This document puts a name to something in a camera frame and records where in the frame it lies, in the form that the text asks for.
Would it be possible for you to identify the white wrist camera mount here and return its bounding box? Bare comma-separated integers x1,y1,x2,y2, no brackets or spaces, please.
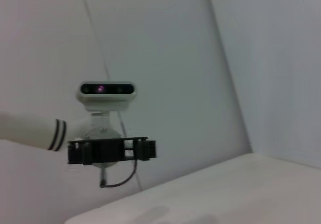
89,110,111,131

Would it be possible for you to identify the left arm cable with plug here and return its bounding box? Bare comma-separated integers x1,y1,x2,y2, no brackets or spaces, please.
99,158,138,189

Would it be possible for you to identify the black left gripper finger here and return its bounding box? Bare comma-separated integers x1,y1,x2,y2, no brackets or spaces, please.
80,141,94,166
136,139,158,162

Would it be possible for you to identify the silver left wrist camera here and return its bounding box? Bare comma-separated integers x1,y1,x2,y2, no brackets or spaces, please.
75,80,137,113

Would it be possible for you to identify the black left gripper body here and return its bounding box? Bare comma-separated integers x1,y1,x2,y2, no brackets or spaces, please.
67,136,149,166

